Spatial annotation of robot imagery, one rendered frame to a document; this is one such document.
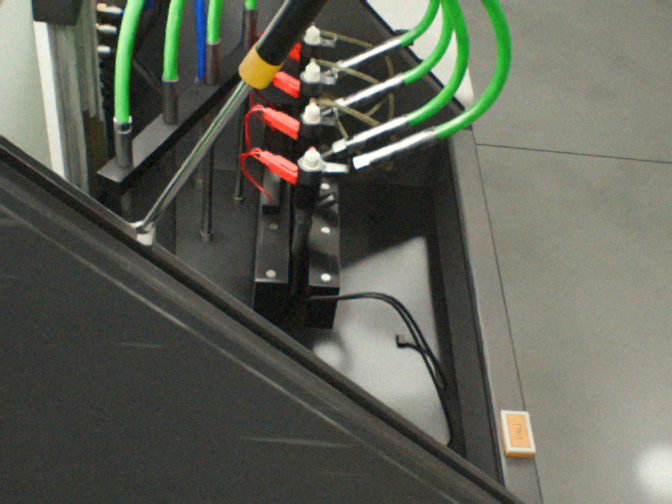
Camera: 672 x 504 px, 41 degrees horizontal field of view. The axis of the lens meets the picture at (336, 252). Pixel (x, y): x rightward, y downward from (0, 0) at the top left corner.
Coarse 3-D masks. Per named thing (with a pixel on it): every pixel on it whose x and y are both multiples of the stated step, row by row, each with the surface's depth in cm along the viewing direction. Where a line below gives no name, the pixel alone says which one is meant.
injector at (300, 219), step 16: (320, 160) 99; (304, 176) 98; (320, 176) 99; (304, 192) 100; (304, 208) 101; (320, 208) 102; (304, 224) 104; (304, 240) 106; (304, 256) 108; (288, 288) 112
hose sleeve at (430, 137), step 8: (432, 128) 95; (416, 136) 96; (424, 136) 95; (432, 136) 95; (392, 144) 97; (400, 144) 96; (408, 144) 96; (416, 144) 96; (424, 144) 96; (432, 144) 96; (376, 152) 97; (384, 152) 97; (392, 152) 96; (400, 152) 96; (408, 152) 96; (368, 160) 98; (376, 160) 97; (384, 160) 97; (392, 160) 97
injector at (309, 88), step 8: (304, 72) 110; (304, 80) 109; (320, 80) 109; (304, 88) 109; (312, 88) 109; (320, 88) 110; (304, 96) 110; (312, 96) 110; (320, 96) 111; (304, 104) 111; (296, 112) 113; (320, 112) 113; (328, 112) 113; (296, 120) 114
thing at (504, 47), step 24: (144, 0) 84; (480, 0) 84; (504, 24) 86; (120, 48) 87; (504, 48) 87; (120, 72) 89; (504, 72) 89; (120, 96) 91; (120, 120) 93; (456, 120) 94
